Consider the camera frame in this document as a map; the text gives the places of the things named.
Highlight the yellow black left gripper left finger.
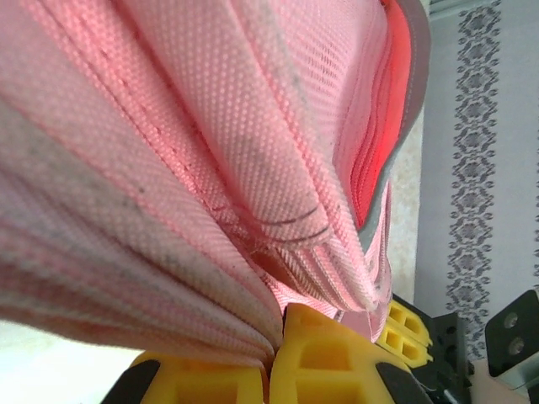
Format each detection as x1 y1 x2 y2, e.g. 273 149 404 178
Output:
100 348 270 404

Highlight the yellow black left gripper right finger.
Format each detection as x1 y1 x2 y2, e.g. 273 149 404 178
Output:
269 303 416 404

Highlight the pink school backpack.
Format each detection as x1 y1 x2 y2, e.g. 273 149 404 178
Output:
0 0 433 367

